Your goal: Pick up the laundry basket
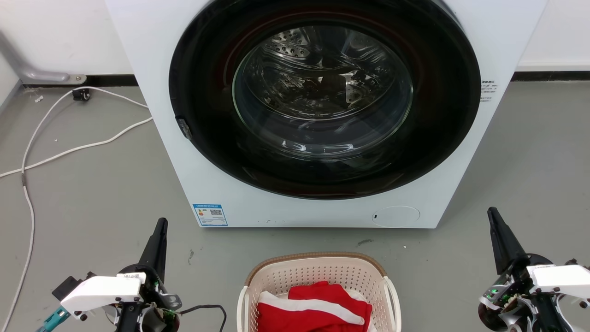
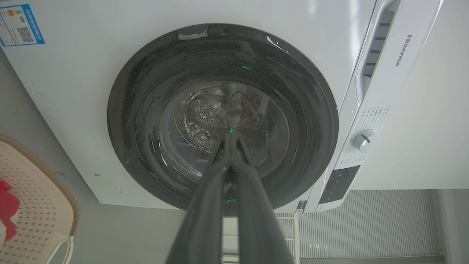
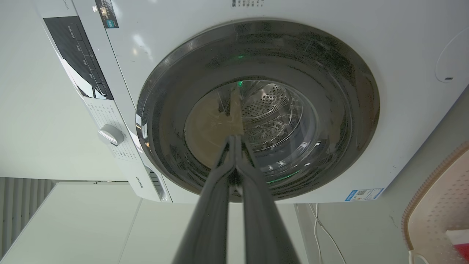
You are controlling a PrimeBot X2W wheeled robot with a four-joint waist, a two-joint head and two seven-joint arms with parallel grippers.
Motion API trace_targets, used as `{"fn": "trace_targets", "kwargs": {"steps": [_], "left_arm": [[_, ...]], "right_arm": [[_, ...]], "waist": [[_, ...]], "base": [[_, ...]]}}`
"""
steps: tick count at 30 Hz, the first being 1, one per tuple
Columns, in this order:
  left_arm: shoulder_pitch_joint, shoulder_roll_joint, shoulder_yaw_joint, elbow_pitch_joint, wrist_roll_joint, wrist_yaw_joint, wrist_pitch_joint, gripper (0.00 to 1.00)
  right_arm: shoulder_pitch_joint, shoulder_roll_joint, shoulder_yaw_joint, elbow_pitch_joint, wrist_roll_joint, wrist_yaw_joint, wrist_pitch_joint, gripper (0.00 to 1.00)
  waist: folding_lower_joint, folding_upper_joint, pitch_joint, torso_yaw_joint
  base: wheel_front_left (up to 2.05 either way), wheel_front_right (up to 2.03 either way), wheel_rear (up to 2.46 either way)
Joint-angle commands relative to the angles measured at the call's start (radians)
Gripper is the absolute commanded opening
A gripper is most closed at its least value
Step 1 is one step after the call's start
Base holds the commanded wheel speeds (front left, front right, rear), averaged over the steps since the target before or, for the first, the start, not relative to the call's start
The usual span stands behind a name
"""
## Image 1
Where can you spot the small black floor plug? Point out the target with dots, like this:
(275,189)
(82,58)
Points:
(81,94)

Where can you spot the small printed text label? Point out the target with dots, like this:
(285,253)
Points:
(487,91)

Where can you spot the beige plastic laundry basket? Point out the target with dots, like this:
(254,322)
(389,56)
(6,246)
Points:
(318,272)

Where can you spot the round white filter cover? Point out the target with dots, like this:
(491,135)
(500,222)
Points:
(396,216)

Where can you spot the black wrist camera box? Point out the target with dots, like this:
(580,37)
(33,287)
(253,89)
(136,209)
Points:
(69,283)

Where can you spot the black round washer door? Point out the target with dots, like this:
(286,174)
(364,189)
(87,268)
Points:
(207,138)

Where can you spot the red garment with white stripe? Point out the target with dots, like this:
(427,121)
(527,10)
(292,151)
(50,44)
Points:
(318,318)

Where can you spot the steel washer drum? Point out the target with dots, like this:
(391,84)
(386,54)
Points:
(318,87)

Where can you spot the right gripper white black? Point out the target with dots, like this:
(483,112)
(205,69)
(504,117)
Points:
(553,281)

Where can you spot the white front-load washing machine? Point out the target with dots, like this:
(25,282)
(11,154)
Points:
(313,212)

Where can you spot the blue energy label sticker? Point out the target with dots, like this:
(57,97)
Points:
(210,215)

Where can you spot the grey metal wall pipe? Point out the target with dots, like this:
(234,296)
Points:
(32,74)

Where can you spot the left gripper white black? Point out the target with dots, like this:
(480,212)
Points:
(101,291)

